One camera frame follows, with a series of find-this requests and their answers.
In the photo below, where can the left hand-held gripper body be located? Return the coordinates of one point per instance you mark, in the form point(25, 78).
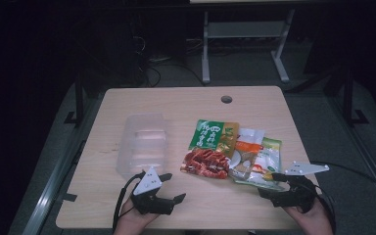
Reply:
point(148, 182)

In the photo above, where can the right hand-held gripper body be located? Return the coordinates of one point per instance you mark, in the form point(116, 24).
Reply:
point(298, 196)

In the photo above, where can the green and white packet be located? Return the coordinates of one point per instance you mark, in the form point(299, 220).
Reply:
point(271, 156)

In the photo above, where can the clear plastic container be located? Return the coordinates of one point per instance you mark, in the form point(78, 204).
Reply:
point(143, 143)

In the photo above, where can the green and red seasoning packet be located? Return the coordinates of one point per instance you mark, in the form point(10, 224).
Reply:
point(209, 143)

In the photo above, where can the person's right hand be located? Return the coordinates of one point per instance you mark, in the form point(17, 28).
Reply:
point(311, 222)

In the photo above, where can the person's left hand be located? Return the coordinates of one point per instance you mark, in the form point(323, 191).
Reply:
point(129, 220)

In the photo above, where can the black tape piece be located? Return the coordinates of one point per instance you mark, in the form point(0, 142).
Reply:
point(69, 197)

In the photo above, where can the black metal stand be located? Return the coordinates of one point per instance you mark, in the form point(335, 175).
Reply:
point(349, 98)
point(79, 101)

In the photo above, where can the metal frame rail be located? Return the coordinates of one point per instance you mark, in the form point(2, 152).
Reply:
point(55, 176)
point(365, 160)

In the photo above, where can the white metal table frame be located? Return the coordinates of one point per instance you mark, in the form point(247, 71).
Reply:
point(244, 30)

